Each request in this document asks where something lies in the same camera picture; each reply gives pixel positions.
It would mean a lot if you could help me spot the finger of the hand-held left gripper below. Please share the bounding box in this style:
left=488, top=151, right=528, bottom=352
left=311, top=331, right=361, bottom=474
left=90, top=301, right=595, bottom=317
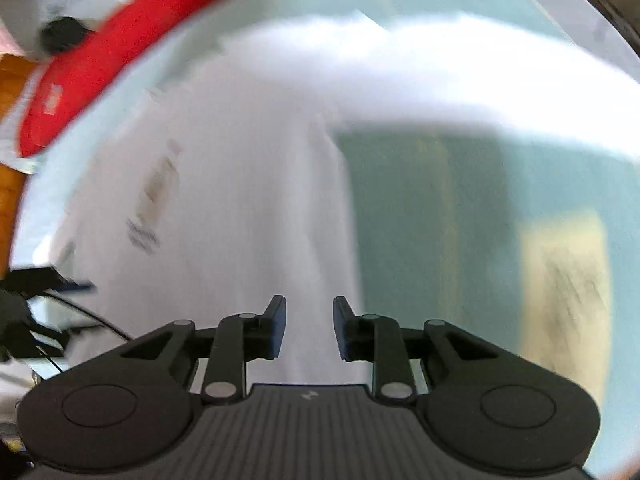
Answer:
left=6, top=267, right=96, bottom=293

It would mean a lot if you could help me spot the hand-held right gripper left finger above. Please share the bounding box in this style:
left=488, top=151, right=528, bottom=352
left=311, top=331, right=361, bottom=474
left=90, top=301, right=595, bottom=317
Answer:
left=120, top=295, right=288, bottom=406

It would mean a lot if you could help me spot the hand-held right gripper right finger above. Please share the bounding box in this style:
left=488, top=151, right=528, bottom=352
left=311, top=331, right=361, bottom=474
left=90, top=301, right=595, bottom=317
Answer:
left=332, top=296, right=502, bottom=406

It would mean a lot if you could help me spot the white printed t-shirt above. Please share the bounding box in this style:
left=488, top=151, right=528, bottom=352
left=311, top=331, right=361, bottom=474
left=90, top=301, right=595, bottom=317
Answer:
left=15, top=10, right=640, bottom=388

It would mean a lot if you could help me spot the wooden headboard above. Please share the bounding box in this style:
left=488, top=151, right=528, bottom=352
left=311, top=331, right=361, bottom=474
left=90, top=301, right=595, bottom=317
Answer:
left=0, top=54, right=32, bottom=281

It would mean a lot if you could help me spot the red quilt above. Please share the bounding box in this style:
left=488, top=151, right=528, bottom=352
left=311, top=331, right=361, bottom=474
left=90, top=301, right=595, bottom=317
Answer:
left=17, top=0, right=283, bottom=159

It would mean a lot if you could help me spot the black backpack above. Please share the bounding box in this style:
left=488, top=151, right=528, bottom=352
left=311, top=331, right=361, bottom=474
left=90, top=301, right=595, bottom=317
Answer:
left=39, top=16, right=94, bottom=54

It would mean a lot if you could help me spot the black cable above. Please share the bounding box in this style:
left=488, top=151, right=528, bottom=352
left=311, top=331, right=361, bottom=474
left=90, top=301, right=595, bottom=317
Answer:
left=29, top=294, right=137, bottom=342

